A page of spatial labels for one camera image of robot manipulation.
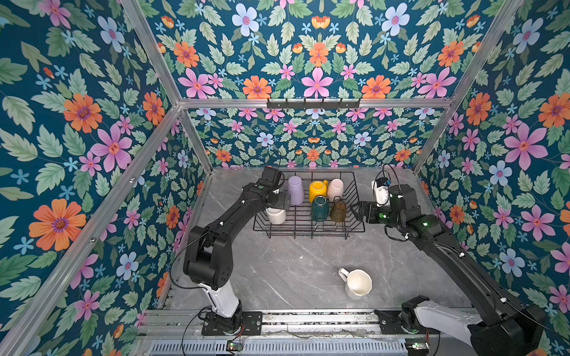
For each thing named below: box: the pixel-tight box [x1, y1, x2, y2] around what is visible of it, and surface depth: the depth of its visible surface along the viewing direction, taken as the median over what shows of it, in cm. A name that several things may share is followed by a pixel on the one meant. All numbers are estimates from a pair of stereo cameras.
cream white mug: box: [338, 267, 373, 301], surface depth 76 cm
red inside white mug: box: [265, 206, 287, 225], surface depth 94 cm
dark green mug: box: [310, 194, 330, 222], surface depth 92 cm
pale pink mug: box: [326, 178, 345, 202], surface depth 100 cm
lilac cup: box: [287, 175, 306, 206], surface depth 98 cm
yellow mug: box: [308, 179, 329, 204], surface depth 99 cm
